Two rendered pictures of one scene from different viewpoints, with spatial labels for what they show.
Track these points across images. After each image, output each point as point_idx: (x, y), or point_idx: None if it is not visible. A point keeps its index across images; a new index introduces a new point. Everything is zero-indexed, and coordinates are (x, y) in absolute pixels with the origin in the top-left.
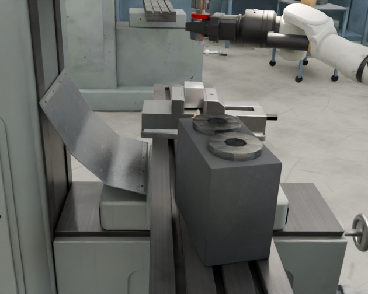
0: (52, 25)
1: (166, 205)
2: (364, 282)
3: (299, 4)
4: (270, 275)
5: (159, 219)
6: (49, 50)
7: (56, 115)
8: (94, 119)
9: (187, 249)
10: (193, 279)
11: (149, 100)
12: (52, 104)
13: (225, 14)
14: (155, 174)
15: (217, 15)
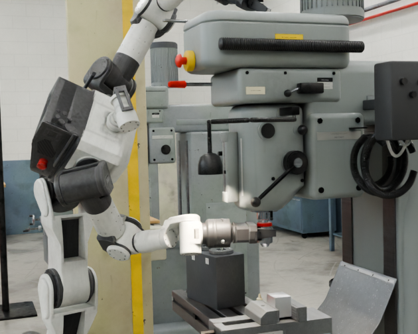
0: (378, 231)
1: (247, 303)
2: None
3: (188, 214)
4: (185, 294)
5: (246, 299)
6: (369, 245)
7: (343, 278)
8: (367, 326)
9: None
10: None
11: (326, 317)
12: (348, 272)
13: (248, 226)
14: None
15: (250, 222)
